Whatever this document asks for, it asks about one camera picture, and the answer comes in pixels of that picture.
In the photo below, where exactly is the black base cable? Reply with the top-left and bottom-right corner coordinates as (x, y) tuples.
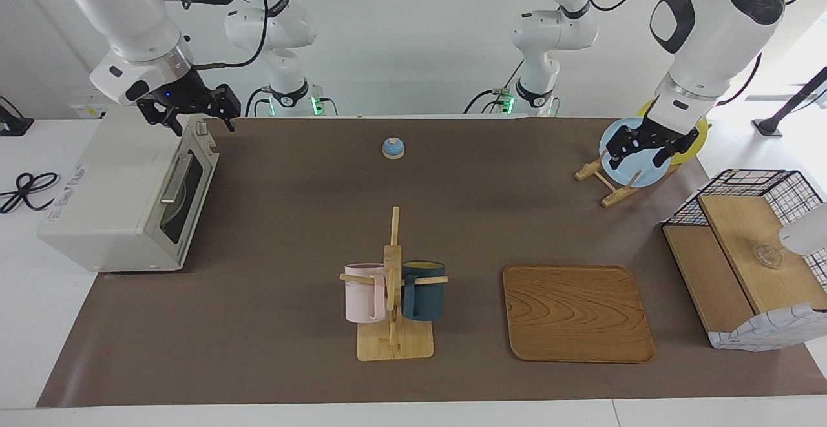
(246, 87), (272, 118)
(464, 59), (525, 115)

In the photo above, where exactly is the small black stand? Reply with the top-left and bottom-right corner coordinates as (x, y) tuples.
(0, 96), (34, 137)

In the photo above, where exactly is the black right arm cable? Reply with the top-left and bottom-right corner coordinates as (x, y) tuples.
(194, 0), (269, 70)

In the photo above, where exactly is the coiled black cable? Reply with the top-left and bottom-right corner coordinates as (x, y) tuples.
(0, 172), (60, 214)

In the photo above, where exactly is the dark blue mug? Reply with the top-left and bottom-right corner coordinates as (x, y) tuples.
(401, 260), (446, 322)

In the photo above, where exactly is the light blue plate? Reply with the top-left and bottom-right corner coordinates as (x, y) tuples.
(598, 117), (673, 188)

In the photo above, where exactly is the wooden plate rack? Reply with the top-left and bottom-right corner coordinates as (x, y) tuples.
(575, 146), (682, 208)

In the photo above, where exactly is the wooden mug rack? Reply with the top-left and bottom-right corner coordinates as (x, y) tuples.
(340, 206), (448, 362)

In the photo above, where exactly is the pale green plate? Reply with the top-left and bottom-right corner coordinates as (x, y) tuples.
(160, 185), (189, 225)

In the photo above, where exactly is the metal tray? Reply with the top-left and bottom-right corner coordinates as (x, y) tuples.
(158, 135), (220, 266)

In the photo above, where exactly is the white toaster oven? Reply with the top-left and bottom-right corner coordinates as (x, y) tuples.
(37, 109), (219, 273)

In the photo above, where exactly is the brown table mat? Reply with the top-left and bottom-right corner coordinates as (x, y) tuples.
(37, 117), (827, 408)

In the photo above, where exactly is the pink mug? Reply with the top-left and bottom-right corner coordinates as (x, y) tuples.
(344, 263), (387, 324)

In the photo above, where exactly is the black angled stand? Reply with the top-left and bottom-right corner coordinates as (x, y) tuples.
(753, 65), (827, 138)

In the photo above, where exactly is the white rounded device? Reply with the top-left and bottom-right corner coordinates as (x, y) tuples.
(778, 202), (827, 256)

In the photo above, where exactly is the small clear glass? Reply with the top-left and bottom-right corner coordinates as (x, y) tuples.
(753, 244), (784, 270)

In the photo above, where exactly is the black wire basket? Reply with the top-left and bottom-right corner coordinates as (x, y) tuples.
(664, 169), (827, 289)

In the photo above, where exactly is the yellow plate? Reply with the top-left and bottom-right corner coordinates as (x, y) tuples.
(638, 99), (709, 166)

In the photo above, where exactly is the black right base cable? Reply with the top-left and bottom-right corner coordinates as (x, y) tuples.
(246, 87), (272, 118)

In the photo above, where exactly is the black left base cable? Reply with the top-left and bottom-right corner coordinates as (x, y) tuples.
(464, 59), (525, 115)

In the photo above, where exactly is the wooden shelf box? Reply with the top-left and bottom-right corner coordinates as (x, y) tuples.
(663, 194), (827, 350)

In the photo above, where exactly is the brown wooden tray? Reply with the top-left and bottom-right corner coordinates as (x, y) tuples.
(503, 265), (655, 364)

